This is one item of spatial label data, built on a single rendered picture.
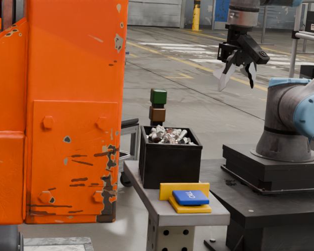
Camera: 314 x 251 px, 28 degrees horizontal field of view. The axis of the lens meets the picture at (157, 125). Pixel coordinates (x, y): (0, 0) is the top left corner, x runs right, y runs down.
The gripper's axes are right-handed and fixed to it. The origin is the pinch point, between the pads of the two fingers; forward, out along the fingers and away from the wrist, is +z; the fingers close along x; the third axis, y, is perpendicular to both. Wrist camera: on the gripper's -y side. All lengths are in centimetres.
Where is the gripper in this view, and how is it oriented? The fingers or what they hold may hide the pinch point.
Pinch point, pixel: (237, 91)
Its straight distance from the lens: 195.4
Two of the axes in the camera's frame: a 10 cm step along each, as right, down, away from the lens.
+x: -7.7, 1.0, -6.3
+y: -6.3, -2.7, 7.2
